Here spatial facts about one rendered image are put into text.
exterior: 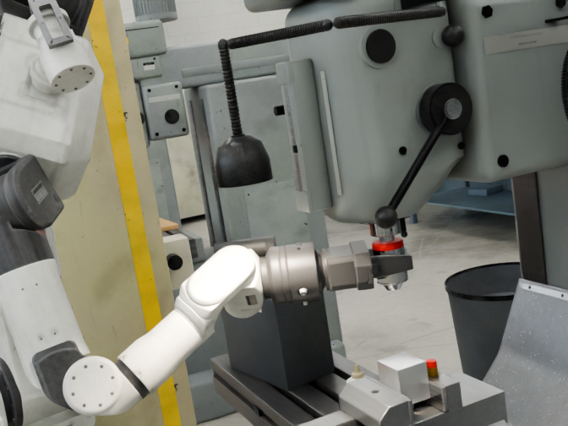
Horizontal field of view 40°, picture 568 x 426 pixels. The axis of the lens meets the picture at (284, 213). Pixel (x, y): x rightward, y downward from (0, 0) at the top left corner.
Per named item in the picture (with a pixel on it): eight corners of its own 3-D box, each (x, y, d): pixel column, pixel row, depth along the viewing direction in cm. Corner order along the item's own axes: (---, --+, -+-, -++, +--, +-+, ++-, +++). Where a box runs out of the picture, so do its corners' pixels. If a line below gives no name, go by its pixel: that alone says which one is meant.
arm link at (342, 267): (368, 242, 111) (285, 253, 111) (377, 307, 112) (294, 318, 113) (361, 226, 123) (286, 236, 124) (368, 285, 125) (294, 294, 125)
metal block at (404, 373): (402, 407, 118) (397, 370, 117) (381, 395, 124) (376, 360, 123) (430, 397, 120) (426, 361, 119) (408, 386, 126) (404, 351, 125)
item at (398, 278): (376, 286, 116) (371, 252, 116) (378, 278, 121) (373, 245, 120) (407, 283, 115) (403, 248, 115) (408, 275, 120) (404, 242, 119)
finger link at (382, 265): (412, 271, 116) (371, 277, 116) (410, 250, 115) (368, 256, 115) (414, 274, 114) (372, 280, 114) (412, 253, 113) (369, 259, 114)
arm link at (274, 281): (291, 285, 112) (212, 296, 112) (297, 318, 121) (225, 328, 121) (283, 219, 118) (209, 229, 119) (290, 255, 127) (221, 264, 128)
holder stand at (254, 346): (287, 392, 153) (271, 293, 149) (230, 368, 171) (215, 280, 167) (335, 371, 159) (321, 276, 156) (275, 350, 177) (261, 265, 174)
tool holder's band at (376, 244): (371, 252, 116) (370, 246, 115) (373, 245, 120) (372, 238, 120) (403, 248, 115) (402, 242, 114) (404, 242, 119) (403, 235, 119)
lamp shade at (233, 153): (206, 188, 101) (199, 141, 100) (240, 178, 107) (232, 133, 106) (251, 186, 97) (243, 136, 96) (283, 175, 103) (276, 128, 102)
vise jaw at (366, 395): (381, 436, 113) (377, 411, 113) (340, 409, 124) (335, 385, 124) (415, 423, 116) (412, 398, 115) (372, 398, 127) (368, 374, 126)
